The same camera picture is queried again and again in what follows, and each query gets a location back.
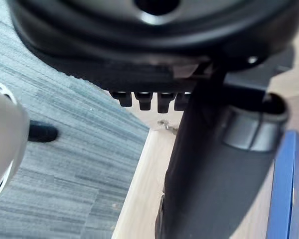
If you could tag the dark robot foot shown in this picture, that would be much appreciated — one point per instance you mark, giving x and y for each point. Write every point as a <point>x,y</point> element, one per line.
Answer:
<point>42,132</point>

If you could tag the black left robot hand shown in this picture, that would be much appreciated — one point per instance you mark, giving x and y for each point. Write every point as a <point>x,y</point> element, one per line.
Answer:
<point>204,159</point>

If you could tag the light wooden cabinet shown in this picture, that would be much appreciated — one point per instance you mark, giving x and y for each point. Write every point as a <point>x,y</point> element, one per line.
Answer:
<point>144,174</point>

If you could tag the blue folder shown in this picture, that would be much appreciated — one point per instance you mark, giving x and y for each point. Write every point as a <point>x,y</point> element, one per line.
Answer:
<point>289,189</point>

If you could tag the small metal key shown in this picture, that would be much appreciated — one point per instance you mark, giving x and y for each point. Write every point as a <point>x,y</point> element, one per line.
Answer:
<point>167,126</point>

